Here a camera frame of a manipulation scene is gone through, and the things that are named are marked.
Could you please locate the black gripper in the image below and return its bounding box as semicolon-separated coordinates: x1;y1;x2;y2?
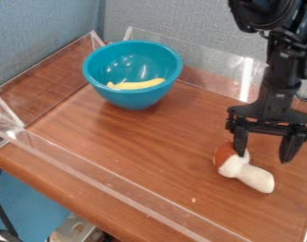
226;104;307;164

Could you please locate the plush mushroom toy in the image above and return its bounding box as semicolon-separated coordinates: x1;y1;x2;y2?
214;142;275;194

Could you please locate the blue plastic bowl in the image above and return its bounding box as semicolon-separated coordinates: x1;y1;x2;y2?
83;40;183;110

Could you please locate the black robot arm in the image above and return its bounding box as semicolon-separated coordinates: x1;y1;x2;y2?
226;0;307;163

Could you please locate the yellow plush banana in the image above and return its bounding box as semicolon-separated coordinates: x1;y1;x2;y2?
107;78;166;90

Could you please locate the white object under table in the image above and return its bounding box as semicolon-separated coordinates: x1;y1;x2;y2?
50;214;105;242

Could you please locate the clear acrylic barrier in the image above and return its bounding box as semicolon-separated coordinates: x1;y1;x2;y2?
0;26;307;242

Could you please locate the black stand leg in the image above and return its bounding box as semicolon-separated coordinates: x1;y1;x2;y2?
0;205;22;242

